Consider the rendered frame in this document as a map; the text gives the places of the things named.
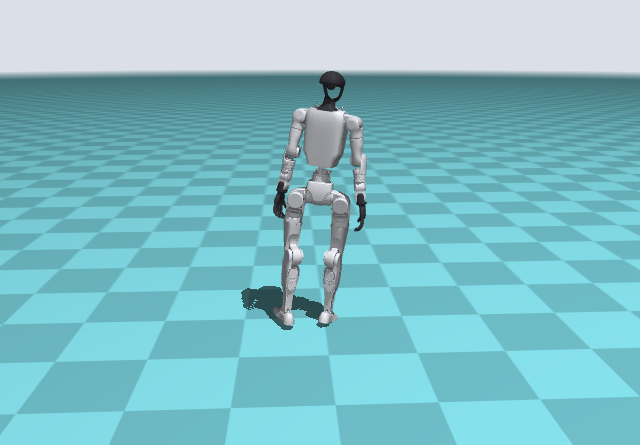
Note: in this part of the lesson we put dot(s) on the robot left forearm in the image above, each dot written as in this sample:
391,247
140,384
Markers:
286,171

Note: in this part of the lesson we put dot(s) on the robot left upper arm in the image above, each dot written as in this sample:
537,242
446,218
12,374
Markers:
296,131

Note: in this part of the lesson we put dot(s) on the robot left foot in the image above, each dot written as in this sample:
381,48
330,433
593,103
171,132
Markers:
287,318

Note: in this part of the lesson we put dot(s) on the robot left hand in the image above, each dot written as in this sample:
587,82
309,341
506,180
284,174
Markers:
279,200

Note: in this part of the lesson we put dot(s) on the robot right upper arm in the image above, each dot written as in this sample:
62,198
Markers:
355,125

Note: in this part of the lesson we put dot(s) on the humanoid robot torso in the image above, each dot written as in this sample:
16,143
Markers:
324,142

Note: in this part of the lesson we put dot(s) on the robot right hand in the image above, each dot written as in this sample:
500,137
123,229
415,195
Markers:
362,209

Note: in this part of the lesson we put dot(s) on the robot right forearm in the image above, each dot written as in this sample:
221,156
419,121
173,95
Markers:
360,178

